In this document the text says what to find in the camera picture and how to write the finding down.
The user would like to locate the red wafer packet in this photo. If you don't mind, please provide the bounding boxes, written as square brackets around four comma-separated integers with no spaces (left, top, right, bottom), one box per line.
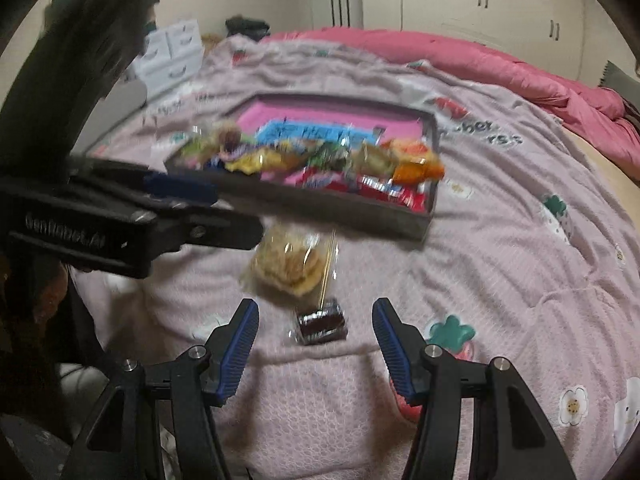
[300,167,431,211]

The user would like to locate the beige bed sheet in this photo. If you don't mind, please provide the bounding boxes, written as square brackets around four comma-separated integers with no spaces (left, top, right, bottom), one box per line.
[560,125,640,196]

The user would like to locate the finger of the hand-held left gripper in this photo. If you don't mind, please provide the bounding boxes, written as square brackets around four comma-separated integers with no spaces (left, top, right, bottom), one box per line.
[150,200,263,253]
[70,155,218,206]

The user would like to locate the pale green clear snack packet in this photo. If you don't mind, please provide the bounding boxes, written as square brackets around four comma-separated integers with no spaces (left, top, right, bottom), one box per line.
[350,140,396,178]

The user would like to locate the white wardrobe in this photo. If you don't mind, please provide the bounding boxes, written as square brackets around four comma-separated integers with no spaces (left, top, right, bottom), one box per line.
[357,0,586,81]

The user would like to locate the pink quilt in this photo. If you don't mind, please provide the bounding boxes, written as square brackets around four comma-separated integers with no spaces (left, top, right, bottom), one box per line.
[262,27,640,181]

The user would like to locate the yellow snack packet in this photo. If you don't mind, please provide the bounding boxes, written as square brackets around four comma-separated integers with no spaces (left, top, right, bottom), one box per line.
[225,142,311,176]

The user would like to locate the green and black snack packet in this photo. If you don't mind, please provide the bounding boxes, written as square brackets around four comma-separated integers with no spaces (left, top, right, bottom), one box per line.
[305,140,351,173]

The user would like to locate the grey padded headboard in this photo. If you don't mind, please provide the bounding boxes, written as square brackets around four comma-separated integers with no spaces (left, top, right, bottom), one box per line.
[597,60,640,106]

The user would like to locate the blue cookie packet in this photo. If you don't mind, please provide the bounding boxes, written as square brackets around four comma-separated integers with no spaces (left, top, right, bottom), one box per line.
[202,125,251,171]

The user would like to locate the orange snack packet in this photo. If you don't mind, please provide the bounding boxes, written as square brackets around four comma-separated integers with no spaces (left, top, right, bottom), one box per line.
[382,139,446,186]

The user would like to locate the clear cracker packet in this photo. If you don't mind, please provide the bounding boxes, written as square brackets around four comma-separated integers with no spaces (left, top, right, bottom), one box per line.
[240,223,338,308]

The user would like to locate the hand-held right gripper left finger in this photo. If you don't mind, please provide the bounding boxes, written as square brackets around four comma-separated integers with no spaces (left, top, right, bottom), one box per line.
[60,298,260,480]

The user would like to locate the white drawer unit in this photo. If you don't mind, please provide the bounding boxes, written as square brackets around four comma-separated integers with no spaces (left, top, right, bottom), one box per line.
[132,19,203,103]

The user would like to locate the dark clothes pile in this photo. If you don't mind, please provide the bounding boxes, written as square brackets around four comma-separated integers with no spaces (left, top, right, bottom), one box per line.
[225,15,271,41]

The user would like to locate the dark shallow cardboard box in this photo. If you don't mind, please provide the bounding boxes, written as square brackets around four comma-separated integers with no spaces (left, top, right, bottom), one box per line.
[162,91,441,250]

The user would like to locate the dark striped pillow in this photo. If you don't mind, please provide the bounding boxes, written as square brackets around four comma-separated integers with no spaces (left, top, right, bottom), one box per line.
[620,100,640,136]

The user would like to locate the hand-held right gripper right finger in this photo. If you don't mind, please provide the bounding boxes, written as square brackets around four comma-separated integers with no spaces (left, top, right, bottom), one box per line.
[372,297,568,480]

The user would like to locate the dark brown small snack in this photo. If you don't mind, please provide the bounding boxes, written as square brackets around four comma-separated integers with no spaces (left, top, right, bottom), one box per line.
[287,297,348,346]

